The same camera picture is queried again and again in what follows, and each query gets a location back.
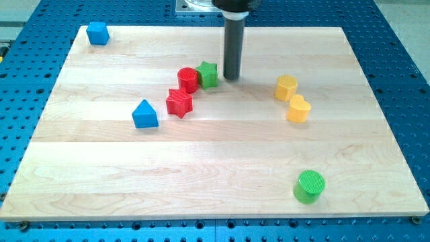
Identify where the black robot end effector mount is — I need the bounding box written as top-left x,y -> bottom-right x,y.
212,0 -> 262,19

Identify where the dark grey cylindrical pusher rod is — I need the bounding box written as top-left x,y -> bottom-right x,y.
224,19 -> 245,80

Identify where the blue pentagon house block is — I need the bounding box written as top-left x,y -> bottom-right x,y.
132,99 -> 159,128

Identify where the red cylinder block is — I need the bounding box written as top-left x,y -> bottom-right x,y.
177,67 -> 198,94

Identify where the blue cube block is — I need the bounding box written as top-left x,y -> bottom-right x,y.
86,22 -> 110,45

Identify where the yellow hexagon block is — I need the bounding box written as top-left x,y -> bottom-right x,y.
274,75 -> 298,102

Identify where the green cylinder block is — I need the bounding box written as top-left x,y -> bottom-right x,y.
293,170 -> 325,204

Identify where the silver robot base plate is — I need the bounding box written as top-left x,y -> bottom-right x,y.
175,0 -> 220,13

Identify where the red star block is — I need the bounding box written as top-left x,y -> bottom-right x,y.
166,88 -> 193,118

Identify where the light wooden board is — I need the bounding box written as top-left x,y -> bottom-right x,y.
1,26 -> 429,221

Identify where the green star block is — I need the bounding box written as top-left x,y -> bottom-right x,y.
196,61 -> 218,89

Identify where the yellow heart block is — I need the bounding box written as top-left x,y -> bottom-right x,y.
286,94 -> 312,123

